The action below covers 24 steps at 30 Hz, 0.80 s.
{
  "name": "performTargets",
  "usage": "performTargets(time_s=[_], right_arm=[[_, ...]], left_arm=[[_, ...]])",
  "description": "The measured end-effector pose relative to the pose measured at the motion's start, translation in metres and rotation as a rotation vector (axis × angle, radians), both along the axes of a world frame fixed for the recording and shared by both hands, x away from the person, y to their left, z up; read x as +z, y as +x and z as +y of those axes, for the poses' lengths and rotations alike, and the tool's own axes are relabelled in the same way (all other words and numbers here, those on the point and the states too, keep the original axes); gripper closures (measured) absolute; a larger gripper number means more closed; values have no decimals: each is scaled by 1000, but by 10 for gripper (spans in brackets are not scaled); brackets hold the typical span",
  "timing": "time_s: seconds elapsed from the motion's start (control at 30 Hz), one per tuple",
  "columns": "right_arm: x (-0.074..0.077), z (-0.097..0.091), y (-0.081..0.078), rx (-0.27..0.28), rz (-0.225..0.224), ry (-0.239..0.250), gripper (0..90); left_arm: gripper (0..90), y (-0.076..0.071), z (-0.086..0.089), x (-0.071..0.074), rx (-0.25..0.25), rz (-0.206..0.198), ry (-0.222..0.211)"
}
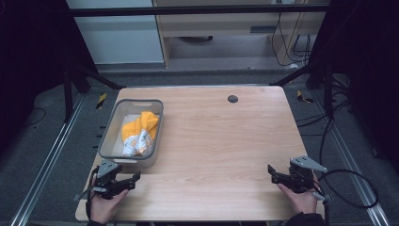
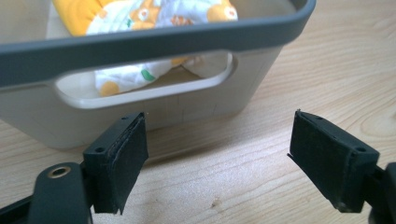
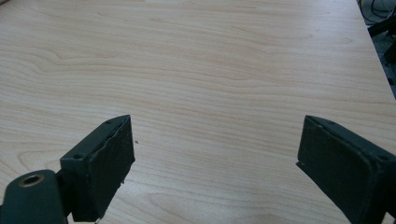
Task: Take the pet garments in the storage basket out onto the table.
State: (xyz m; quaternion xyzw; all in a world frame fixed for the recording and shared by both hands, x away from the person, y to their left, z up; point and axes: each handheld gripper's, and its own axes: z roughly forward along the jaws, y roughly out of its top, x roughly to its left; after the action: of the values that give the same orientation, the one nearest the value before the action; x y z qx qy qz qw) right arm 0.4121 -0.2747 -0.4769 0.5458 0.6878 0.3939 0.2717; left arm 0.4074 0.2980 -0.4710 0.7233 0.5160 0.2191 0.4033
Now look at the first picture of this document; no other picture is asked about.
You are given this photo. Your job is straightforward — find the black metal stand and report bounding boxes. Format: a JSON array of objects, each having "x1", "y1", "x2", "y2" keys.
[
  {"x1": 268, "y1": 61, "x2": 335, "y2": 121},
  {"x1": 61, "y1": 61, "x2": 127, "y2": 124}
]

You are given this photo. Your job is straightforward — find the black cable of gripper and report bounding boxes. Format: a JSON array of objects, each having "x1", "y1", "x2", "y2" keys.
[
  {"x1": 84, "y1": 167, "x2": 100, "y2": 221},
  {"x1": 313, "y1": 169, "x2": 380, "y2": 210}
]

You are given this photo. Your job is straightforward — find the black cables under desk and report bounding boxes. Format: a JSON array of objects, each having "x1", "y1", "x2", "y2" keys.
[{"x1": 270, "y1": 0, "x2": 312, "y2": 69}]

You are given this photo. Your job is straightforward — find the grey plastic basket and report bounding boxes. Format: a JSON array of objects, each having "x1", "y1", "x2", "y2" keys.
[{"x1": 97, "y1": 98, "x2": 165, "y2": 170}]

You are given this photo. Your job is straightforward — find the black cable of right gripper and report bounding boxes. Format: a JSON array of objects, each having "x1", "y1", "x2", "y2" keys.
[{"x1": 313, "y1": 169, "x2": 380, "y2": 210}]

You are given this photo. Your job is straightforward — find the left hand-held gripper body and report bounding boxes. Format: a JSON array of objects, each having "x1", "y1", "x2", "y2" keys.
[{"x1": 91, "y1": 158, "x2": 124, "y2": 201}]

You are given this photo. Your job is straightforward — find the thin black floor cable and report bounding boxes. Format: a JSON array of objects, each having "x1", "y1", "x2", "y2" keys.
[{"x1": 22, "y1": 106, "x2": 47, "y2": 128}]

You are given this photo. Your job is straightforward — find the person's right hand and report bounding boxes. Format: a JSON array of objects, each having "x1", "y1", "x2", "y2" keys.
[{"x1": 277, "y1": 174, "x2": 319, "y2": 216}]

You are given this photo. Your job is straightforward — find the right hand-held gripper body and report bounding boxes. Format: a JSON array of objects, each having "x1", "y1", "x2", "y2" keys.
[{"x1": 287, "y1": 155, "x2": 327, "y2": 194}]

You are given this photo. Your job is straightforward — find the white cabinet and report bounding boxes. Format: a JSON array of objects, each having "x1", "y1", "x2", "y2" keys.
[{"x1": 65, "y1": 0, "x2": 166, "y2": 66}]

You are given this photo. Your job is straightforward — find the black horizontal bar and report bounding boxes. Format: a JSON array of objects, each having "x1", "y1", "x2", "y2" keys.
[{"x1": 67, "y1": 5, "x2": 331, "y2": 18}]

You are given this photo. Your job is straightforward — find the black curtain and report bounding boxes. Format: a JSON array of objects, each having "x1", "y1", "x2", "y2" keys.
[
  {"x1": 0, "y1": 0, "x2": 99, "y2": 158},
  {"x1": 306, "y1": 0, "x2": 399, "y2": 177}
]

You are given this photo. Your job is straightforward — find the yellow and black tape strip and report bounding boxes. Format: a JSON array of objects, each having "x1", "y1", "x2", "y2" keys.
[
  {"x1": 95, "y1": 92, "x2": 108, "y2": 110},
  {"x1": 295, "y1": 89, "x2": 315, "y2": 105}
]

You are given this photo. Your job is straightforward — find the person's left hand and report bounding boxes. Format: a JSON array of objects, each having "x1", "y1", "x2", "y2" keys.
[{"x1": 88, "y1": 187, "x2": 130, "y2": 225}]

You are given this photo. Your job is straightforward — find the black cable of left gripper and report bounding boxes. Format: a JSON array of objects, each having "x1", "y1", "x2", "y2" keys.
[{"x1": 84, "y1": 167, "x2": 100, "y2": 221}]

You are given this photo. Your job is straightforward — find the aluminium floor rail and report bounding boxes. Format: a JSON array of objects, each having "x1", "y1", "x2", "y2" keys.
[
  {"x1": 9, "y1": 93, "x2": 87, "y2": 226},
  {"x1": 310, "y1": 89, "x2": 393, "y2": 226}
]

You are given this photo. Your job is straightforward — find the yellow and white cloth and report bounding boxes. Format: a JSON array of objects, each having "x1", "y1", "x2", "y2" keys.
[{"x1": 120, "y1": 110, "x2": 160, "y2": 157}]

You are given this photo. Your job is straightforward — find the black floor cables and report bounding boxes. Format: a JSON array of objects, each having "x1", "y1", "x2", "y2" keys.
[{"x1": 295, "y1": 74, "x2": 356, "y2": 166}]

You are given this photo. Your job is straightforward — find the light wooden desk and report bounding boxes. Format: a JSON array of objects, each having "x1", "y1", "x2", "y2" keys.
[{"x1": 152, "y1": 0, "x2": 329, "y2": 70}]

